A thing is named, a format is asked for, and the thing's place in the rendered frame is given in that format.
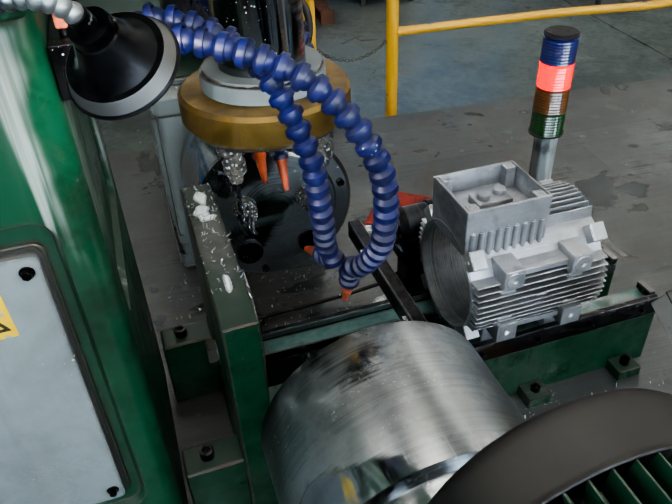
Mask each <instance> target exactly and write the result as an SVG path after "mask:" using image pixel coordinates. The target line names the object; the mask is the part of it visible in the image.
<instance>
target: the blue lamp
mask: <svg viewBox="0 0 672 504"><path fill-rule="evenodd" d="M579 38H580V36H579V37H577V38H576V39H574V40H567V41H561V40H554V39H550V38H548V37H546V36H545V35H544V34H543V40H542V42H543V43H542V47H541V48H542V49H541V53H540V54H541V55H540V61H541V62H542V63H544V64H546V65H549V66H554V67H566V66H570V65H572V64H574V63H575V60H576V54H577V50H578V49H577V48H578V44H579Z"/></svg>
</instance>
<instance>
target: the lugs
mask: <svg viewBox="0 0 672 504"><path fill-rule="evenodd" d="M551 182H553V179H546V180H542V181H539V182H538V183H539V184H540V185H542V184H546V183H551ZM432 211H433V204H430V205H428V206H427V207H426V208H424V213H425V216H426V220H427V222H428V221H429V220H430V219H432ZM582 229H583V232H584V235H585V238H586V242H587V244H591V243H595V242H599V241H602V240H605V239H607V238H608V235H607V232H606V229H605V226H604V222H603V221H599V222H595V223H591V224H588V225H585V226H583V227H582ZM463 257H464V261H465V264H466V268H467V271H468V273H472V272H477V271H481V270H484V269H487V268H488V267H489V266H488V262H487V259H486V255H485V252H484V250H483V249H481V250H477V251H473V252H469V253H467V254H465V255H464V256H463ZM420 276H421V279H422V283H423V287H424V289H425V290H426V289H428V286H427V282H426V279H425V275H424V273H422V274H421V275H420ZM581 304H582V307H581V309H585V308H589V307H591V304H590V301H587V302H583V303H581ZM456 329H457V332H458V333H460V334H461V335H463V336H464V337H465V338H466V339H467V340H470V339H474V338H478V337H480V334H479V331H475V332H472V331H471V329H470V328H469V327H468V326H465V327H463V326H462V327H458V328H456Z"/></svg>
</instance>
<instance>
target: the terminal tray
mask: <svg viewBox="0 0 672 504"><path fill-rule="evenodd" d="M506 164H512V167H508V166H506ZM443 177H448V178H449V179H448V180H443V179H442V178H443ZM538 190H540V191H543V193H542V194H538V193H536V191H538ZM552 196H553V195H552V194H551V193H550V192H548V191H547V190H546V189H545V188H544V187H543V186H542V185H540V184H539V183H538V182H537V181H536V180H535V179H534V178H532V177H531V176H530V175H529V174H528V173H527V172H525V171H524V170H523V169H522V168H521V167H520V166H519V165H517V164H516V163H515V162H514V161H513V160H511V161H506V162H501V163H496V164H491V165H486V166H482V167H477V168H472V169H467V170H462V171H457V172H452V173H447V174H443V175H438V176H434V183H433V200H432V201H433V211H432V218H437V219H439V220H441V221H443V222H444V223H445V224H446V225H447V226H448V227H449V229H450V230H451V231H452V233H453V235H454V236H455V238H456V240H457V242H458V244H459V246H460V249H461V251H462V254H463V256H464V255H465V254H467V253H469V252H473V251H477V250H481V249H483V250H484V252H485V253H486V254H487V255H490V253H491V250H494V251H495V252H496V253H498V252H499V249H500V248H503V250H505V251H507V249H508V246H511V247H512V248H513V249H515V248H516V245H517V244H519V245H520V246H521V247H523V246H524V245H525V242H528V244H530V245H532V244H533V240H536V241H537V242H538V243H540V242H541V239H542V238H544V236H545V230H546V225H547V221H548V218H549V212H550V207H551V202H552ZM470 205H474V206H475V207H476V208H475V209H470V208H469V206H470ZM434 222H435V224H436V225H437V226H438V227H439V228H440V230H441V231H442V232H443V233H444V235H445V236H446V237H447V238H448V239H449V241H450V242H451V243H452V244H453V246H454V247H455V248H456V249H457V250H458V252H459V253H460V254H461V252H460V250H459V247H458V245H457V243H456V241H455V239H454V237H453V236H452V234H451V233H450V231H449V230H448V229H447V227H446V226H445V225H444V224H442V223H441V222H439V221H434Z"/></svg>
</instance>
